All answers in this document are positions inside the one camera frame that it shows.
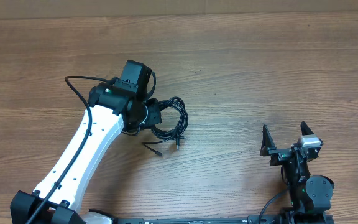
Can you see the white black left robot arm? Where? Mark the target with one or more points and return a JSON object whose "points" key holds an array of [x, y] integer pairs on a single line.
{"points": [[114, 106]]}

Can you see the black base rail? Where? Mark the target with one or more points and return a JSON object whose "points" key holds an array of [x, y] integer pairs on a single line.
{"points": [[251, 219]]}

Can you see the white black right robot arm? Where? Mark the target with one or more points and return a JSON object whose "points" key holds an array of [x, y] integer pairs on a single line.
{"points": [[310, 194]]}

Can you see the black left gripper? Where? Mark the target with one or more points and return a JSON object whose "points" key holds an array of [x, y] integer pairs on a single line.
{"points": [[154, 116]]}

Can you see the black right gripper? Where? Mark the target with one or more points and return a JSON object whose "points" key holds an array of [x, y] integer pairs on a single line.
{"points": [[279, 154]]}

